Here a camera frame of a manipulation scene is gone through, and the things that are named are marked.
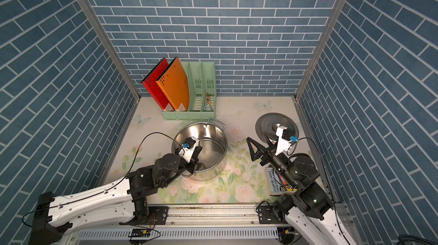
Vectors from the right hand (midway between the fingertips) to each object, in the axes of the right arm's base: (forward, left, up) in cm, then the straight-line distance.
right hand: (258, 138), depth 61 cm
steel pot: (+13, +20, -27) cm, 36 cm away
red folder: (+32, +55, -6) cm, 63 cm away
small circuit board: (-29, +46, -36) cm, 65 cm away
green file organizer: (+53, +32, -18) cm, 65 cm away
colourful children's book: (-6, -13, -29) cm, 33 cm away
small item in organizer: (+42, +28, -32) cm, 60 cm away
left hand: (-1, +20, -11) cm, 23 cm away
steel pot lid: (+32, -13, -32) cm, 47 cm away
